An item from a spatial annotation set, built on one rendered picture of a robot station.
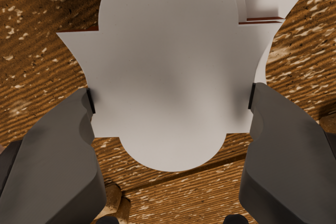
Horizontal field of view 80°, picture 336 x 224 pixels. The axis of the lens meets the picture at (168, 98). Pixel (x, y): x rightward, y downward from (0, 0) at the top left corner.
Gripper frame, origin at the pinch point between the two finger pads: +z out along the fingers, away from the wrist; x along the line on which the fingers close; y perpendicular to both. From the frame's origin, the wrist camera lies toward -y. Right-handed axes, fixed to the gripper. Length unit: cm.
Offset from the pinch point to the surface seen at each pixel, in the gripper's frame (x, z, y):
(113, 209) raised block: -6.3, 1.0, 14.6
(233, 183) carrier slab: 6.5, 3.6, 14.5
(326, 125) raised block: 12.8, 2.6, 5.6
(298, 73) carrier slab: 9.8, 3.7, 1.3
